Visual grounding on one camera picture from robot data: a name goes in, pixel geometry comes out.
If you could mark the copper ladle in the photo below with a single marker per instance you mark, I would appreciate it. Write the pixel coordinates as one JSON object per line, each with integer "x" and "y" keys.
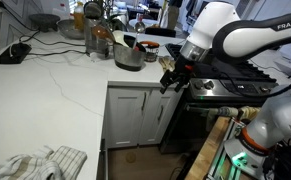
{"x": 101, "y": 33}

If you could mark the wide metal bowl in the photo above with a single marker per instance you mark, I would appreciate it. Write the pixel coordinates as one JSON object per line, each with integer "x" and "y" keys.
{"x": 68, "y": 29}

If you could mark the black flat countertop device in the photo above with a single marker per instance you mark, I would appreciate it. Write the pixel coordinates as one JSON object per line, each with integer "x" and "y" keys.
{"x": 13, "y": 53}

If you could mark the slotted wooden spatula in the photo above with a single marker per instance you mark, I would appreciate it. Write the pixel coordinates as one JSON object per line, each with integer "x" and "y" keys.
{"x": 171, "y": 62}

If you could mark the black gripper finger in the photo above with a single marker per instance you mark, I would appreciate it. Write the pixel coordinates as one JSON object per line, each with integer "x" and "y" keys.
{"x": 180, "y": 84}
{"x": 166, "y": 81}

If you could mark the steel ladle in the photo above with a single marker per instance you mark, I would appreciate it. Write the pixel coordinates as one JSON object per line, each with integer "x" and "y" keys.
{"x": 139, "y": 27}

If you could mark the stainless gas stove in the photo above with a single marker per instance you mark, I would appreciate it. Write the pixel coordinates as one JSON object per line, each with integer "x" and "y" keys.
{"x": 245, "y": 71}

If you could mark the wide white cabinet door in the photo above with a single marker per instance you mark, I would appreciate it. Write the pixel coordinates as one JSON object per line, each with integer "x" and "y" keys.
{"x": 125, "y": 116}

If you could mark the black round skimmer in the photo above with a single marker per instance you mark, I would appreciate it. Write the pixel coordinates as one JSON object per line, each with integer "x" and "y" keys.
{"x": 93, "y": 10}

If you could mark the orange juice bottle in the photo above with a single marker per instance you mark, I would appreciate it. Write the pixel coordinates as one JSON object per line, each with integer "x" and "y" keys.
{"x": 79, "y": 16}

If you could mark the standing person in khaki trousers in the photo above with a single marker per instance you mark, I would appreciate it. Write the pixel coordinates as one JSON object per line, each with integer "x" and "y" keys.
{"x": 172, "y": 13}

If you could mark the stove control knob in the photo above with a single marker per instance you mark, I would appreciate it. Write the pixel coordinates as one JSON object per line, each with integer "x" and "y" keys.
{"x": 198, "y": 85}
{"x": 209, "y": 84}

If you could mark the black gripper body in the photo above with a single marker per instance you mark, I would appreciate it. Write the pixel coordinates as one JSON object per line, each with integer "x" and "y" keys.
{"x": 184, "y": 68}

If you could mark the black chair back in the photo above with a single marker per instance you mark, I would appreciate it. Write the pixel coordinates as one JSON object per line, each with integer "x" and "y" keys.
{"x": 160, "y": 32}

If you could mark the glass jar with orange lid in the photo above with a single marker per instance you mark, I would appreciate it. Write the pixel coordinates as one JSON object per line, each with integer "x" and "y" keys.
{"x": 151, "y": 50}

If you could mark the glass utensil holder jar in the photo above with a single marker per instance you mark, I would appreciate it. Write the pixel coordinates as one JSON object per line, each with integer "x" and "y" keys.
{"x": 96, "y": 45}

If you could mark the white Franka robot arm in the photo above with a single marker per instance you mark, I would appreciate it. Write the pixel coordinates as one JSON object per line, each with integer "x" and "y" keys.
{"x": 251, "y": 36}

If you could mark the white spatula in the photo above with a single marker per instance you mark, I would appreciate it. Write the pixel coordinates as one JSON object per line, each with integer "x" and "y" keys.
{"x": 120, "y": 38}

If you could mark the wooden butcher block table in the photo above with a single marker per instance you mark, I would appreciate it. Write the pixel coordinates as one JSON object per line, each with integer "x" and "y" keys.
{"x": 208, "y": 150}

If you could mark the narrow white cabinet door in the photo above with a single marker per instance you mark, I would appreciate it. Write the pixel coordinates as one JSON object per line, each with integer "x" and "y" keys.
{"x": 160, "y": 126}

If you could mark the grey metal bucket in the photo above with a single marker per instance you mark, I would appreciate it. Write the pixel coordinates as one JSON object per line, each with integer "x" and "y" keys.
{"x": 128, "y": 56}

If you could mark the round white table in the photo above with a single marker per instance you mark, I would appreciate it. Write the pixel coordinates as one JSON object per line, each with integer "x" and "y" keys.
{"x": 141, "y": 22}

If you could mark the checkered dish towel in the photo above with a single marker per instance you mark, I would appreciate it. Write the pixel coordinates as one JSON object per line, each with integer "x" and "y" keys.
{"x": 51, "y": 163}

